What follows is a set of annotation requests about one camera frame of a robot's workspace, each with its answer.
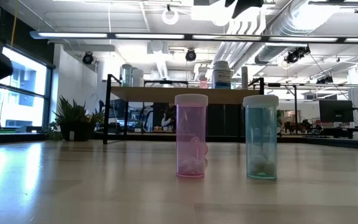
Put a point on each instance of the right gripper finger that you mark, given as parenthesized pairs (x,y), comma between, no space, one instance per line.
(247,4)

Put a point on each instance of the slim white tube bottle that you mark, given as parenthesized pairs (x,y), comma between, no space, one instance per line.
(244,79)

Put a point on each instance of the large white labelled bottle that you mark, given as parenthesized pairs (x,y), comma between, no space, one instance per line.
(222,76)

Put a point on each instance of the green pill bottle with tablets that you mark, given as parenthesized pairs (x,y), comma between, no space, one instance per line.
(260,133)

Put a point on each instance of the pink translucent pill bottle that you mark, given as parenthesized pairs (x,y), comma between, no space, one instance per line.
(190,130)

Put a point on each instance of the wooden shelf with black legs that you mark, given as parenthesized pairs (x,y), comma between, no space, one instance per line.
(154,95)

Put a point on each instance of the black ceiling spotlight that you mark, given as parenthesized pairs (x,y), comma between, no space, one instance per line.
(88,58)
(295,55)
(325,80)
(190,55)

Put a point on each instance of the long ceiling light bar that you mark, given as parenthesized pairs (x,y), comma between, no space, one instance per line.
(149,36)

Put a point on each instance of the black computer monitor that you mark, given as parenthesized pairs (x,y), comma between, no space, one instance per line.
(336,110)

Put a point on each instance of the person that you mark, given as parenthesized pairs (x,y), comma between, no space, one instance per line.
(168,119)

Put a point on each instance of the potted green plant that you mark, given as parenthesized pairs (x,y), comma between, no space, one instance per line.
(76,130)

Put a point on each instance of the silver ventilation duct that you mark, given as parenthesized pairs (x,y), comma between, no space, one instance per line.
(291,28)

